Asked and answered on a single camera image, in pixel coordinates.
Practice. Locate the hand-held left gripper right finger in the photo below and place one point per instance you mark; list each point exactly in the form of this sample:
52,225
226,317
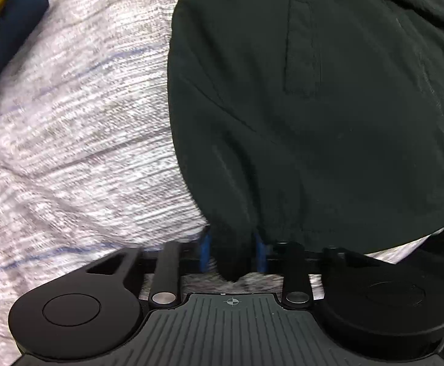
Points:
260,253

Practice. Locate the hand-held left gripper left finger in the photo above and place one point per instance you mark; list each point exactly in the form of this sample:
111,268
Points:
206,251

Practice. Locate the black jacket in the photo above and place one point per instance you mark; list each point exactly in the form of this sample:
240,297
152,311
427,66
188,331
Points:
321,122

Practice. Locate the folded navy blue garment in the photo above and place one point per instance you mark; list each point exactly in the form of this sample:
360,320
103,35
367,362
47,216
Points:
8,38

